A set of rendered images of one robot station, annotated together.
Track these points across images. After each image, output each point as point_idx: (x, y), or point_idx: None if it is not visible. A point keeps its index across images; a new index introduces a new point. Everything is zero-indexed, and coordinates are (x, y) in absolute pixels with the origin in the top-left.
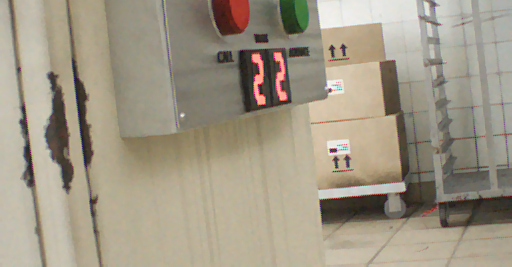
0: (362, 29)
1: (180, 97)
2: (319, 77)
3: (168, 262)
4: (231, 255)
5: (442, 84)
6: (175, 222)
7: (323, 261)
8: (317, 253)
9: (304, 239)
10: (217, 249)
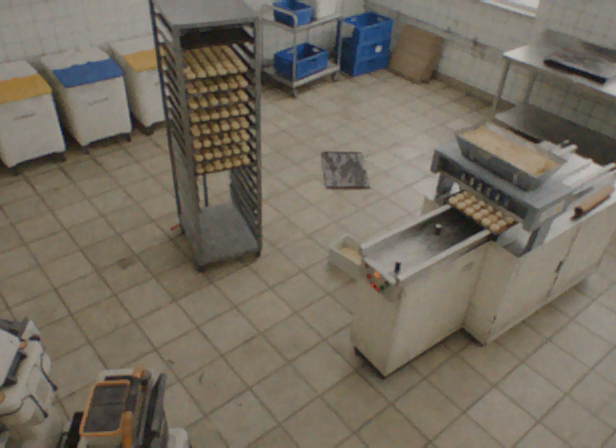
0: None
1: (361, 275)
2: (387, 298)
3: (366, 286)
4: (375, 296)
5: None
6: (368, 285)
7: (395, 320)
8: (393, 317)
9: (390, 312)
10: (373, 293)
